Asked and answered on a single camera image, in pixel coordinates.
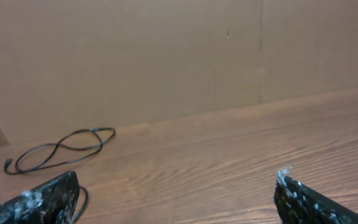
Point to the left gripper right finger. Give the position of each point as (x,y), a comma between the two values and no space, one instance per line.
(298,204)

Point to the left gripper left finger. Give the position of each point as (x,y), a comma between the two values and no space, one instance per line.
(51,202)

